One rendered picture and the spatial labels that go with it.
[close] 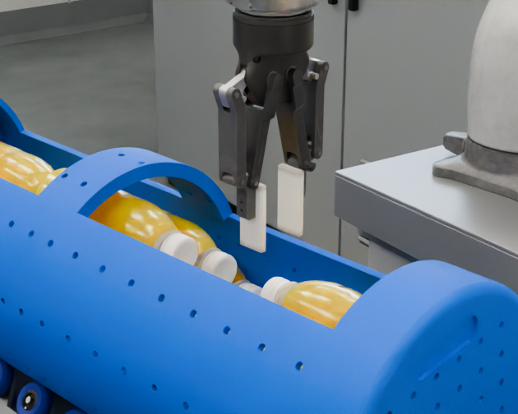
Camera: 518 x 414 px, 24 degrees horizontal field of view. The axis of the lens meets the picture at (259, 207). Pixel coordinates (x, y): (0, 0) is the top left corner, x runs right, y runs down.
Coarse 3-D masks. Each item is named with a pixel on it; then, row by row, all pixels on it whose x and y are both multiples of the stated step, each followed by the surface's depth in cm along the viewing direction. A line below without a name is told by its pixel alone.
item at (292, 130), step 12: (288, 72) 112; (300, 72) 112; (300, 84) 113; (300, 96) 113; (276, 108) 115; (288, 108) 114; (300, 108) 114; (288, 120) 115; (300, 120) 115; (288, 132) 116; (300, 132) 115; (288, 144) 117; (300, 144) 116; (288, 156) 118; (300, 156) 116; (312, 168) 117
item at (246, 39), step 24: (240, 24) 108; (264, 24) 106; (288, 24) 107; (312, 24) 109; (240, 48) 109; (264, 48) 107; (288, 48) 107; (264, 72) 109; (264, 96) 110; (288, 96) 113
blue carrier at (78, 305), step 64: (0, 128) 166; (0, 192) 127; (64, 192) 122; (128, 192) 149; (192, 192) 135; (0, 256) 123; (64, 256) 117; (128, 256) 113; (256, 256) 136; (320, 256) 127; (0, 320) 124; (64, 320) 116; (128, 320) 110; (192, 320) 105; (256, 320) 102; (384, 320) 96; (448, 320) 97; (512, 320) 105; (64, 384) 120; (128, 384) 110; (192, 384) 104; (256, 384) 99; (320, 384) 96; (384, 384) 93; (448, 384) 100; (512, 384) 109
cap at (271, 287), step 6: (270, 282) 121; (276, 282) 120; (282, 282) 120; (288, 282) 121; (264, 288) 120; (270, 288) 120; (276, 288) 120; (264, 294) 120; (270, 294) 120; (270, 300) 120
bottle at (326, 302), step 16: (288, 288) 120; (304, 288) 116; (320, 288) 116; (336, 288) 115; (288, 304) 117; (304, 304) 115; (320, 304) 114; (336, 304) 113; (352, 304) 113; (320, 320) 113; (336, 320) 112
